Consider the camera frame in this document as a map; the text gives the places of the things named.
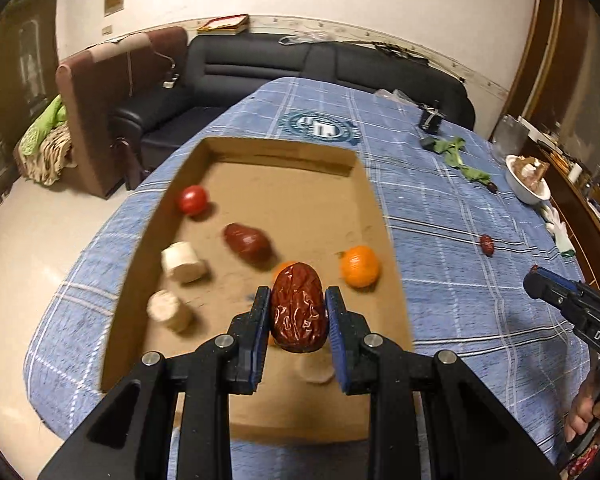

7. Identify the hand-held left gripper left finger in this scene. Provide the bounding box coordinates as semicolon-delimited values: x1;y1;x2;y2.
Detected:
37;285;273;480

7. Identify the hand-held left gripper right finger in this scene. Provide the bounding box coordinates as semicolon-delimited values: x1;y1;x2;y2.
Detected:
325;285;561;480

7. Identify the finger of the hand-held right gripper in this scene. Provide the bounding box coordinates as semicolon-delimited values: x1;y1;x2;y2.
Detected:
523;265;581;318

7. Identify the white yam chunk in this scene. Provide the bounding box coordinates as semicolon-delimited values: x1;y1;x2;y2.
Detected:
160;241;207;283
300;352;337;385
146;290;193;332

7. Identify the small orange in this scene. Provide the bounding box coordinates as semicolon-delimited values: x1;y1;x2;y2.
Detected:
272;260;300;288
340;245;382;289

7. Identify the brown cardboard box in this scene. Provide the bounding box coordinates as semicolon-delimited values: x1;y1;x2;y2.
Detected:
97;136;415;443

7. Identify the red cherry tomato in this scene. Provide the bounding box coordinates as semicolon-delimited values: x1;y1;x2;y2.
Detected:
176;185;211;217

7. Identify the person's right hand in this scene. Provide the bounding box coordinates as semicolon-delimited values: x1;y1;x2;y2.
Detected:
565;357;600;443

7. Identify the white work glove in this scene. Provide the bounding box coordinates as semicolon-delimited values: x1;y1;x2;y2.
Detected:
540;202;577;256

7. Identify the wooden sideboard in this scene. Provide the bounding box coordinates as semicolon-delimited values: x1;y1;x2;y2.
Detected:
530;135;600;291

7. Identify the white bowl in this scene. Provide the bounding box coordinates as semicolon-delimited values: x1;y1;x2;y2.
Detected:
505;154;552;206

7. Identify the clear plastic container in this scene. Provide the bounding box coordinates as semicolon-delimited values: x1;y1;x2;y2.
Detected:
491;115;531;153

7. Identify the black motor device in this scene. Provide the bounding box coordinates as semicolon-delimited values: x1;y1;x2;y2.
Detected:
419;102;446;133

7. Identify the clear plastic wrap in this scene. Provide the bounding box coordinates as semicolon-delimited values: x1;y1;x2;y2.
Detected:
375;89;411;106

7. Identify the black leather sofa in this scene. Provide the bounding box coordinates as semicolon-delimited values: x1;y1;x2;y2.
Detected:
115;40;476;171

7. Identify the brown armchair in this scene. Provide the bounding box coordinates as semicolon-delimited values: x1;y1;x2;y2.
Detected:
56;26;188;198

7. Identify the beige fringed blanket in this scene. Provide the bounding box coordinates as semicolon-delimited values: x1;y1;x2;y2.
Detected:
27;125;76;186

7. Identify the clear plastic bag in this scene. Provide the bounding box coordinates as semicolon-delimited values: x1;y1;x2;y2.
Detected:
279;30;333;45

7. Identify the green cloth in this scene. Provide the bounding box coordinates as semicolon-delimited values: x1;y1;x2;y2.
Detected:
19;95;67;158

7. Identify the red flat box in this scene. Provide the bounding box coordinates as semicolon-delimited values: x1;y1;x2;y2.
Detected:
196;14;251;35

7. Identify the dark wooden door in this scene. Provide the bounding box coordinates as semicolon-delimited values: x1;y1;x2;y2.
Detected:
0;0;63;211

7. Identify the white charger cable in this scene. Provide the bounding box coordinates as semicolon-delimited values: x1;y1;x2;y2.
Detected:
150;50;181;90

